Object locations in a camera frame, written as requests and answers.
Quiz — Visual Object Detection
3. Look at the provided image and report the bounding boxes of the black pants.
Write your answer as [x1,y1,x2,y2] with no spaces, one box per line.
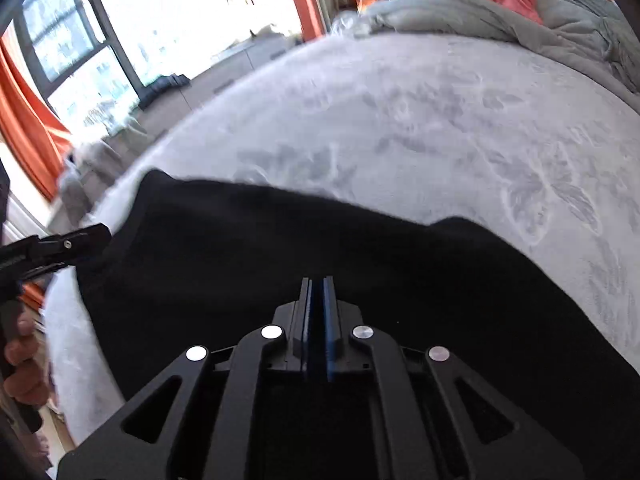
[63,170,639,479]

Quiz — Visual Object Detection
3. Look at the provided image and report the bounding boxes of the grey butterfly bedspread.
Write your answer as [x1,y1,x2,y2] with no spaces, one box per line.
[43,32,640,447]

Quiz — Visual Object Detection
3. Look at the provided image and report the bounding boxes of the grey crumpled duvet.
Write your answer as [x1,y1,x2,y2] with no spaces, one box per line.
[331,0,639,110]

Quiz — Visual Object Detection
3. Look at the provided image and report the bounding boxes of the white low drawer cabinet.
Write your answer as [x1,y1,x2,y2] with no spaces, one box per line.
[47,34,302,234]

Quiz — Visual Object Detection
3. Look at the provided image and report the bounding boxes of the dark blue garment on cabinet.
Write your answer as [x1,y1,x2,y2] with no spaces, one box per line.
[138,74,191,110]

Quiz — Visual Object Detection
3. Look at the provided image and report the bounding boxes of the orange curtain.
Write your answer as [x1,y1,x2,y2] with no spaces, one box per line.
[0,38,72,203]

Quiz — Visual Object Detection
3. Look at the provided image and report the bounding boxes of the black framed window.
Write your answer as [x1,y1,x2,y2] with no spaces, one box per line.
[10,0,145,103]

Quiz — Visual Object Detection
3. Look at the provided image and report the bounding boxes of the left human hand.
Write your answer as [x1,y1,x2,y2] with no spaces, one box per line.
[4,311,49,408]

